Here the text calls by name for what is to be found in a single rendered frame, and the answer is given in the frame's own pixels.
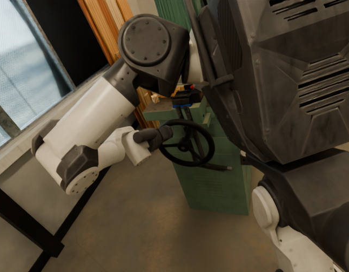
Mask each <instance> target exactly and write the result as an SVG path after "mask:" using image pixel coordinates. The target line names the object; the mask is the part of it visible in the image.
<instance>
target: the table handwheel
mask: <svg viewBox="0 0 349 272"><path fill-rule="evenodd" d="M165 125H168V126H174V125H183V126H187V130H186V133H185V135H184V137H182V138H180V140H179V142H178V143H177V144H161V146H160V147H159V150H160V151H161V153H162V154H163V155H164V156H165V157H166V158H168V159H169V160H170V161H172V162H174V163H176V164H178V165H181V166H186V167H198V166H202V165H204V164H206V163H208V162H209V161H210V160H211V159H212V157H213V155H214V152H215V144H214V141H213V138H212V137H211V135H210V133H209V132H208V131H207V130H206V129H205V128H204V127H202V126H201V125H199V124H198V123H196V122H193V121H190V120H186V119H172V120H168V121H166V122H165V123H163V124H162V125H160V127H159V128H161V127H163V126H165ZM191 128H193V129H195V130H196V131H198V132H199V133H201V134H202V135H203V136H204V138H205V139H206V141H207V143H208V145H209V152H208V154H207V156H206V157H205V158H202V157H201V156H200V155H198V154H197V153H196V152H195V151H194V150H193V149H192V148H191V147H190V146H191V137H192V135H193V134H192V131H191ZM165 147H177V148H178V149H179V150H180V151H182V152H187V151H189V152H191V153H192V154H193V155H194V156H196V157H197V158H198V159H199V160H198V161H184V160H180V159H178V158H176V157H174V156H173V155H171V154H170V153H169V152H168V151H167V150H166V149H165Z"/></svg>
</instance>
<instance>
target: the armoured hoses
mask: <svg viewBox="0 0 349 272"><path fill-rule="evenodd" d="M175 109H176V112H177V114H178V118H179V119H184V117H183V114H182V110H181V108H180V106H177V107H175ZM183 109H184V112H185V114H186V117H187V119H188V120H190V121H193V119H192V117H191V116H192V115H191V113H190V109H189V106H188V105H186V106H184V107H183ZM181 127H182V129H183V132H184V135H185V133H186V130H187V126H183V125H181ZM191 131H192V134H193V137H194V140H195V142H196V145H197V148H198V151H199V154H200V156H201V157H202V158H205V154H204V151H203V148H202V145H201V142H200V139H199V136H198V133H197V131H196V130H195V129H193V128H191ZM190 147H191V148H192V149H193V150H194V148H193V144H192V142H191V146H190ZM190 153H191V152H190ZM191 156H192V159H193V161H198V160H197V157H196V156H194V155H193V154H192V153H191ZM198 167H200V168H206V169H210V170H214V171H220V172H224V171H225V170H226V171H232V167H230V166H223V165H215V164H209V163H206V164H204V165H202V166H198Z"/></svg>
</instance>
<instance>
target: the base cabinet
mask: <svg viewBox="0 0 349 272"><path fill-rule="evenodd" d="M212 138H213V141H214V144H215V152H214V155H213V157H212V159H211V160H210V161H209V162H208V163H209V164H215V165H223V166H230V167H232V171H226V170H225V171H224V172H220V171H214V170H210V169H206V168H200V167H186V166H181V165H178V164H176V163H174V162H172V164H173V166H174V169H175V171H176V174H177V177H178V179H179V182H180V184H181V187H182V189H183V192H184V194H185V197H186V200H187V202H188V204H189V208H192V209H201V210H209V211H214V212H223V213H231V214H240V215H249V205H250V188H251V172H252V165H241V164H240V156H239V152H240V149H239V148H238V147H237V146H236V145H234V144H233V143H232V142H230V141H229V140H228V138H227V137H212ZM199 139H200V142H201V145H202V148H203V151H204V154H205V156H207V154H208V152H209V145H208V143H207V141H206V139H205V138H199ZM179 140H180V138H171V139H169V140H167V141H165V142H164V143H165V144H177V143H178V142H179ZM191 141H192V144H193V148H194V151H195V152H196V153H197V154H198V155H200V154H199V151H198V148H197V145H196V142H195V140H194V138H191ZM166 149H167V151H168V152H169V153H170V154H171V155H173V156H174V157H176V158H178V159H180V160H184V161H193V159H192V156H191V153H190V152H189V151H187V152H182V151H180V150H179V149H178V148H177V147H167V148H166Z"/></svg>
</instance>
